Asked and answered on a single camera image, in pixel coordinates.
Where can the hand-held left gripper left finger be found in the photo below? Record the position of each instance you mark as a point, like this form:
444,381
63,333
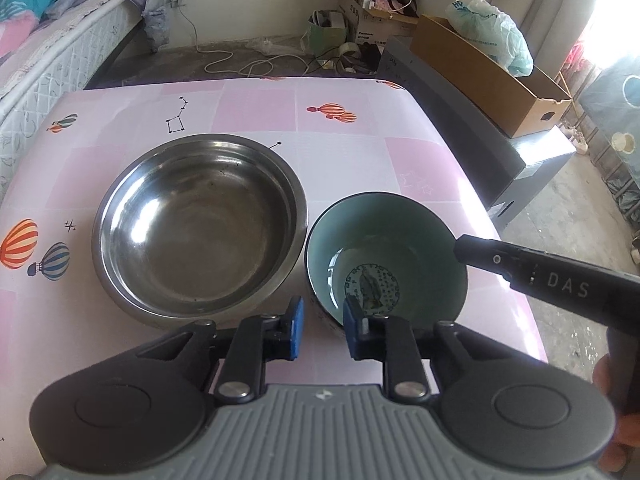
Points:
296,327

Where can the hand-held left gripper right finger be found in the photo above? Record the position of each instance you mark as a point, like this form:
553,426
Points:
353,332

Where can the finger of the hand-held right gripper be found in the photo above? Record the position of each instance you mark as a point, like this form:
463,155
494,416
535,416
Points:
485,256

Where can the teal ceramic bowl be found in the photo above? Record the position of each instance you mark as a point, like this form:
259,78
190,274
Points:
380,240

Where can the deep stainless steel bowl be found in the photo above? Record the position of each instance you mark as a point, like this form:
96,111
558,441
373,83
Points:
200,230

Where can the person's right hand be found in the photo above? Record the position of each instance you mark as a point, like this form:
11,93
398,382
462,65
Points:
631,435

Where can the dark grey large carton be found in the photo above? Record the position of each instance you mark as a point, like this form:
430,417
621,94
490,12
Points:
530,170

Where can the white shoe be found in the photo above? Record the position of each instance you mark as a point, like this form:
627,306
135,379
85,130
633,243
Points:
567,129
580,142

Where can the brown cardboard box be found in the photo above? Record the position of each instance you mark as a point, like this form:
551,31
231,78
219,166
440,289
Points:
500,90

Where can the wooden stick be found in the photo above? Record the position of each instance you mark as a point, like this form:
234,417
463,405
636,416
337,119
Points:
565,85

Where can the blue-grey printed cloth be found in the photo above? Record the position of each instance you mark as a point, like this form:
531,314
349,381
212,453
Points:
615,110

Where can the red pink garment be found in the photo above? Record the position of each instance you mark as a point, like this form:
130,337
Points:
582,57

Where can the pale green plastic bag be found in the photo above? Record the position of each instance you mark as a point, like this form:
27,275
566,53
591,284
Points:
492,30

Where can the tape roll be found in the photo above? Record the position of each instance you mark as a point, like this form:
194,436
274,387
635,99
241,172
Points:
348,50

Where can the beige window curtain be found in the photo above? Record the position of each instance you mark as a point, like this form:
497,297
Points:
545,10

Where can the white cardboard box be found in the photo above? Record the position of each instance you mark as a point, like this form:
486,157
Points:
375,27

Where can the green paper bag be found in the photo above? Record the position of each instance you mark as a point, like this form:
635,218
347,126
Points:
325,35

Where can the white quilted mattress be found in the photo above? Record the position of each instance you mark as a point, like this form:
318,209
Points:
60,65

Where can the pile of clothes and bedding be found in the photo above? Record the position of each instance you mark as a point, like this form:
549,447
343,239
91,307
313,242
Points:
12,35

